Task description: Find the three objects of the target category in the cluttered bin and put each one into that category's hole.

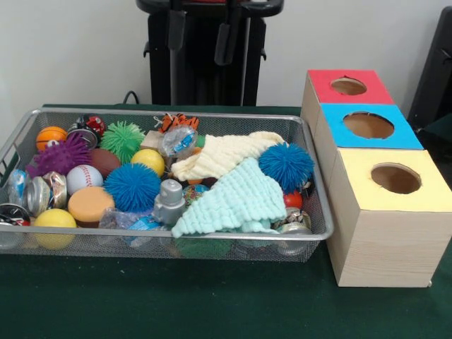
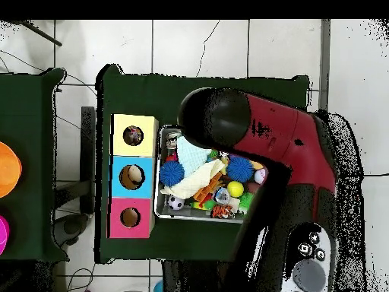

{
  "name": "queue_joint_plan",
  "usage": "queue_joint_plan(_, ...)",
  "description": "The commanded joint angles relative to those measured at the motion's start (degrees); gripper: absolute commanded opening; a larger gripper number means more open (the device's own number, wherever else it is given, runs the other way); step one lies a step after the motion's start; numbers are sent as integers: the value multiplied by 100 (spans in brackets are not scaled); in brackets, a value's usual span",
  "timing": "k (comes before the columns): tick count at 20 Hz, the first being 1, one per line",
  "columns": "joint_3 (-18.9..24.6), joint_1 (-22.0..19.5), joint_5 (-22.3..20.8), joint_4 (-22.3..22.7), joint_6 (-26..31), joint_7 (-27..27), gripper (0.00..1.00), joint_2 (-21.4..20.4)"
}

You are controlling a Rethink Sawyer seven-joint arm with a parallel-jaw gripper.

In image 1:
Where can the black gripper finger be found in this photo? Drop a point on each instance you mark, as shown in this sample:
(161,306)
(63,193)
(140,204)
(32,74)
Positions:
(175,30)
(223,42)

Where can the cream knitted cloth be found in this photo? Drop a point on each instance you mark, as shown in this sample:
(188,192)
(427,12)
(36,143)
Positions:
(226,155)

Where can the mint knitted cloth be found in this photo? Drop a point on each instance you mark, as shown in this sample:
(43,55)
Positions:
(240,201)

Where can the silver mesh bin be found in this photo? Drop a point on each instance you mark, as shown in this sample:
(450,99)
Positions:
(318,183)

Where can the wooden box with three holes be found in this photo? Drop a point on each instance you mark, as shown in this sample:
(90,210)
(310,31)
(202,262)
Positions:
(381,247)

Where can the green spiky ball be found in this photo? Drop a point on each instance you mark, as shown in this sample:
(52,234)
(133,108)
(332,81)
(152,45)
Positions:
(121,139)

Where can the yellow tennis ball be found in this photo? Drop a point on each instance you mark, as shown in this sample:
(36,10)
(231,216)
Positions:
(148,161)

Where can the blue spiky ball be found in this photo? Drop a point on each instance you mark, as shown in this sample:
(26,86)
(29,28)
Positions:
(286,166)
(132,187)

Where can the small orange basketball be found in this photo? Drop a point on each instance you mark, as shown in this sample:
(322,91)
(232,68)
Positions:
(49,137)

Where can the purple spiky ball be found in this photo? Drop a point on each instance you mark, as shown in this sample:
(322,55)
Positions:
(61,157)

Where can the white baseball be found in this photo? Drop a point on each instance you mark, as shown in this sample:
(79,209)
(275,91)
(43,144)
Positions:
(84,179)

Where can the orange foam disc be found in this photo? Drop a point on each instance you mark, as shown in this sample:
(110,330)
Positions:
(90,203)

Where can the dark green side table cloth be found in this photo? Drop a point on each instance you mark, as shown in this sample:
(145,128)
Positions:
(438,130)

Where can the dark green tablecloth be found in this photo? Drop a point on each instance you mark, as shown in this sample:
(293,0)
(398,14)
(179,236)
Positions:
(176,300)

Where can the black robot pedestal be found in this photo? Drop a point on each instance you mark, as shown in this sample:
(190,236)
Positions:
(205,77)

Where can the black frame stand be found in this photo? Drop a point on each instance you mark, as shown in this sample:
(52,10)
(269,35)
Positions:
(434,70)

